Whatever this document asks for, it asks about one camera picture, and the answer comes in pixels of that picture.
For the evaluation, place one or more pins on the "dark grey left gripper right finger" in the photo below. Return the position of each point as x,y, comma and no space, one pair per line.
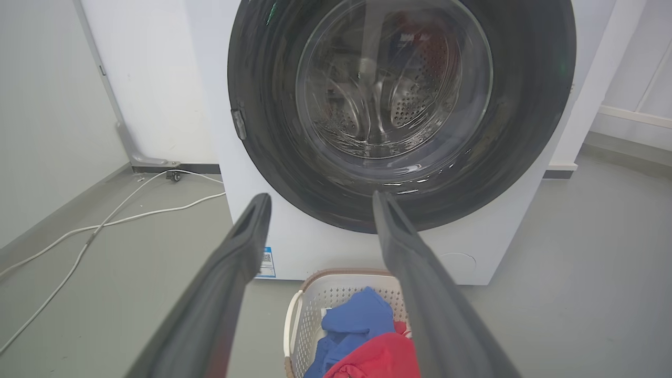
436,310

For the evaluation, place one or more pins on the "white front-load washing machine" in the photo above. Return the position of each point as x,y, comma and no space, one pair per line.
325,247

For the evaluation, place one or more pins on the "round dark washing machine door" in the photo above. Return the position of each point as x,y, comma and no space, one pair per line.
273,131

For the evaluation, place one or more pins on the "blue garment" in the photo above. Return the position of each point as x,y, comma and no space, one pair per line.
353,325

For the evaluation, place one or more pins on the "red garment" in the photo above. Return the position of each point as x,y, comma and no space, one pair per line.
379,357

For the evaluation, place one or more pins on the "white plastic laundry basket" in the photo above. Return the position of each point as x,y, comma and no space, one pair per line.
320,304

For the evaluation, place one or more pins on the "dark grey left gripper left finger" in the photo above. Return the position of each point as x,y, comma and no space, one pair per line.
210,304

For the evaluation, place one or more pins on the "blue energy label sticker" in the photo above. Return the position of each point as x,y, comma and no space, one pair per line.
267,262

